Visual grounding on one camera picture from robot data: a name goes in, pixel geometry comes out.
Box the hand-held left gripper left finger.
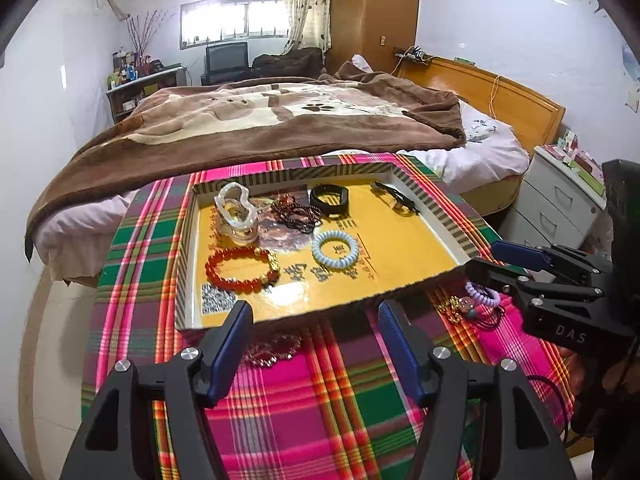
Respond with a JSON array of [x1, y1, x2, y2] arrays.
[[60, 300, 255, 480]]

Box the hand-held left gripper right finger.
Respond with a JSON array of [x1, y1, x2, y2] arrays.
[[377, 300, 581, 480]]

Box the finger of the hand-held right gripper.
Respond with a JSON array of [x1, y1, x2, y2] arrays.
[[465, 257, 538, 306], [490, 241, 611, 281]]

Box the purple spiral hair tie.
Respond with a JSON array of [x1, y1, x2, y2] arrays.
[[465, 281, 502, 309]]

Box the red bead bracelet gold charm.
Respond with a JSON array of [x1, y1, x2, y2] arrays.
[[205, 245, 281, 292]]

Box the striped cardboard tray yellow inside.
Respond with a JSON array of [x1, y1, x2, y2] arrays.
[[174, 156, 488, 332]]

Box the light blue spiral hair tie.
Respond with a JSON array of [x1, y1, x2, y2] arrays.
[[311, 230, 360, 272]]

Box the clear hair claw clip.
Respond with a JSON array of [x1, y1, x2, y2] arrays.
[[214, 182, 261, 247]]

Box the black hair clip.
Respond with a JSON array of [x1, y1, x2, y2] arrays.
[[371, 181, 420, 217]]

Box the dark bead bracelet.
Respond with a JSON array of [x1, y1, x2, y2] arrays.
[[270, 195, 321, 233]]

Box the black wristband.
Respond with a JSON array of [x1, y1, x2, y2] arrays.
[[309, 183, 350, 218]]

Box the white nightstand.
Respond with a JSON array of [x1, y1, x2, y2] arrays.
[[500, 145, 608, 256]]

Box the gold rhinestone hair clip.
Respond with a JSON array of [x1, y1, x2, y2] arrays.
[[440, 296, 476, 324]]

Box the pink green plaid tablecloth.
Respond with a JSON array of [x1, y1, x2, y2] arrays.
[[82, 152, 576, 480]]

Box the white bed sheet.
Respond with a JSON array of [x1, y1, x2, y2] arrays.
[[32, 100, 531, 281]]

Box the items on nightstand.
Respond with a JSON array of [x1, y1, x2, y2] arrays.
[[547, 129, 608, 196]]

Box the wooden headboard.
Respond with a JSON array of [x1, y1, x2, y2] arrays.
[[397, 56, 566, 156]]

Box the brown paw print blanket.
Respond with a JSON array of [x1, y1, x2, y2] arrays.
[[25, 60, 468, 261]]

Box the power strip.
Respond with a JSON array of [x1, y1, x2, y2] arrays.
[[395, 46, 431, 65]]

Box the wooden shelf desk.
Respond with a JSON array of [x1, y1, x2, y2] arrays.
[[106, 64, 188, 126]]

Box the black television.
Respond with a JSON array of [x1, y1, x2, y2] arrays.
[[201, 41, 251, 86]]

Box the dark brown bag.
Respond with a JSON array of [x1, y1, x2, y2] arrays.
[[251, 47, 323, 78]]

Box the wooden wardrobe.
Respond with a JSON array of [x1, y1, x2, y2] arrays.
[[327, 0, 421, 76]]

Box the group of bottles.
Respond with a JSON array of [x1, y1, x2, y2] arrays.
[[106, 47, 166, 88]]

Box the window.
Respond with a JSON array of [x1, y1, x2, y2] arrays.
[[179, 0, 291, 51]]

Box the dried branches in vase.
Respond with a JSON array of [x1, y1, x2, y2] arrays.
[[125, 10, 171, 68]]

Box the patterned curtain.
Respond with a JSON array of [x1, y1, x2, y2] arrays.
[[280, 0, 333, 56]]

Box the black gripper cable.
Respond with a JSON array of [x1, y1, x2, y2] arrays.
[[525, 375, 576, 446]]

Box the orange cord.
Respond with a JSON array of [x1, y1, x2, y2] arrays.
[[487, 75, 502, 121]]

